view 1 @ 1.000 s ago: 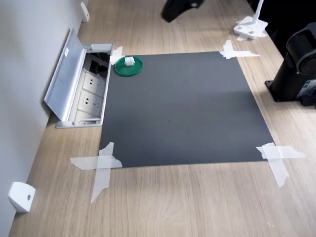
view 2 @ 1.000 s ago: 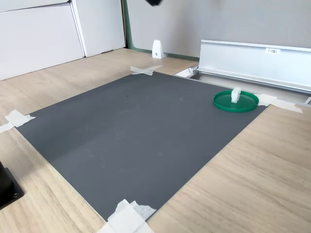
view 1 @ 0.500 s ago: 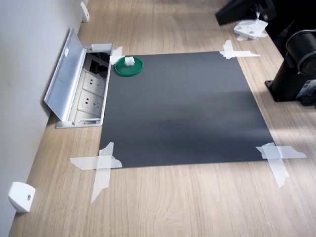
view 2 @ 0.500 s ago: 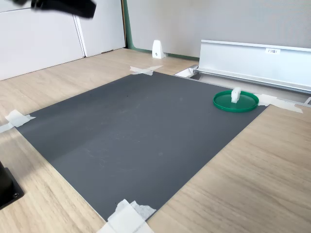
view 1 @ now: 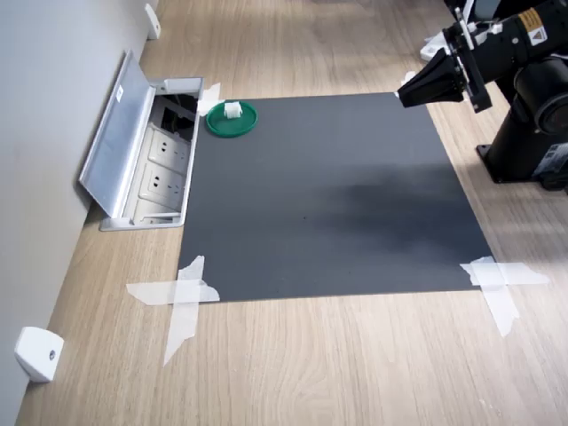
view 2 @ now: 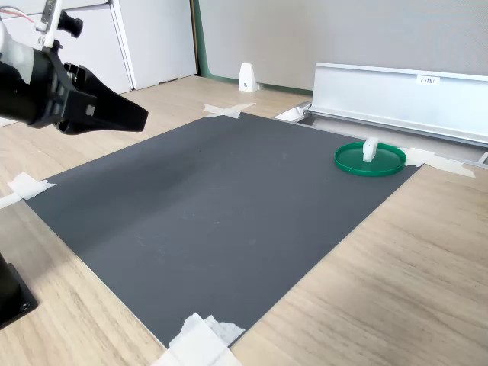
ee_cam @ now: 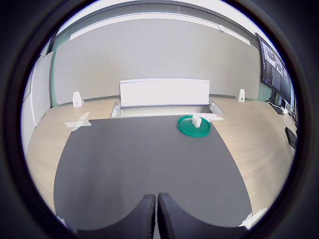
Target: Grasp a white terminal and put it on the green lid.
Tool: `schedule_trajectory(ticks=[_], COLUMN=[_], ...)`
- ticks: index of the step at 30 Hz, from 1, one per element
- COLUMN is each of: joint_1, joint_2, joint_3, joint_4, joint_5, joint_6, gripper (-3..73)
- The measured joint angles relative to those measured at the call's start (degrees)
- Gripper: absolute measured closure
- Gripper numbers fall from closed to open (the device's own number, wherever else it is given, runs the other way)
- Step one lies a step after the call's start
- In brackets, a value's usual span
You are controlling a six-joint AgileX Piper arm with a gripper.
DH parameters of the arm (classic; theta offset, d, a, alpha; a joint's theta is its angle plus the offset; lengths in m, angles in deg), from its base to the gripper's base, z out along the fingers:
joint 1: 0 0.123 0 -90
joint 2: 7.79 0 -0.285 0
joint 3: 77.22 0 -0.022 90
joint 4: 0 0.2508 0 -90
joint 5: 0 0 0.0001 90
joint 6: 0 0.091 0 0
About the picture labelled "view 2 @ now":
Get small white plastic terminal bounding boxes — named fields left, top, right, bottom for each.
left=361, top=137, right=379, bottom=163

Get round green lid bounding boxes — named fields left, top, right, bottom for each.
left=334, top=140, right=408, bottom=178

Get white cabinet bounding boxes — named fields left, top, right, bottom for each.
left=0, top=0, right=199, bottom=95

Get white tape piece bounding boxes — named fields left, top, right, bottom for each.
left=0, top=171, right=57, bottom=210
left=396, top=147, right=477, bottom=178

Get crossed white tape pieces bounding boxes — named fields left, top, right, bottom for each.
left=204, top=101, right=257, bottom=119

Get dark grey mat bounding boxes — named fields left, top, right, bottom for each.
left=23, top=112, right=426, bottom=348

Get grey partition panel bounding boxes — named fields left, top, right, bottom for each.
left=197, top=0, right=488, bottom=96

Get crumpled white tape pieces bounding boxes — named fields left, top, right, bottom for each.
left=152, top=312, right=247, bottom=366

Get white camera box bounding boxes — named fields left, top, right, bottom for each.
left=33, top=0, right=84, bottom=49

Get thin camera cable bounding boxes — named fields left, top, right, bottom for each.
left=0, top=6, right=39, bottom=24

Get small white bracket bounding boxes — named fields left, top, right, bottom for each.
left=239, top=63, right=261, bottom=93

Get silver cable duct tray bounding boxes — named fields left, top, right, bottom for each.
left=273, top=101, right=488, bottom=169

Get white aluminium cable duct lid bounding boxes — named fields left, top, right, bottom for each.
left=309, top=62, right=488, bottom=148

